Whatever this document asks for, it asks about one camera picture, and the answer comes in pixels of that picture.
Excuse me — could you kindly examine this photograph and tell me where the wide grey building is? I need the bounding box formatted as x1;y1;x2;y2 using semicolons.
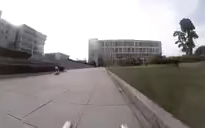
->
87;37;163;67

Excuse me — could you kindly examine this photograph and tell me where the grey concrete slab road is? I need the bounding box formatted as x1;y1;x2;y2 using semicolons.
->
0;66;148;128

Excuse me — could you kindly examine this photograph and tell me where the person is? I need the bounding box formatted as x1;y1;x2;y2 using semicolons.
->
53;65;61;76

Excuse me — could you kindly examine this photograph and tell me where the small low building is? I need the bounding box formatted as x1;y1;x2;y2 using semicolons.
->
44;51;71;62

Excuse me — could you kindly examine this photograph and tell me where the long dark hedge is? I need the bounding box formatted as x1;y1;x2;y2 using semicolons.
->
116;54;205;66

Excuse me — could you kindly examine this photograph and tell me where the concrete kerb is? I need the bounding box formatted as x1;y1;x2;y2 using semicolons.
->
104;67;191;128

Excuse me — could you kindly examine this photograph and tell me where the robot's own part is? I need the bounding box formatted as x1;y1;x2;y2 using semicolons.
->
119;123;130;128
61;120;73;128

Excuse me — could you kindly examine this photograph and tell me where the grey stepped building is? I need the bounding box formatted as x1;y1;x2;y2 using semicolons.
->
0;4;48;56

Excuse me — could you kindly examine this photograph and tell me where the grass field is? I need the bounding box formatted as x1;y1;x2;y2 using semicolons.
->
108;59;205;128

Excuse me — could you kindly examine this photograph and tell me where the tall dark tree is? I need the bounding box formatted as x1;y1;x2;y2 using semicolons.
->
172;17;200;56

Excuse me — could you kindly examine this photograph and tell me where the round dark tree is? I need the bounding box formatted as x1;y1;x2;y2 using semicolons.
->
194;45;205;57

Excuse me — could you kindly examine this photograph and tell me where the dark low wall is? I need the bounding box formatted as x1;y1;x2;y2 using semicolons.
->
0;44;95;76

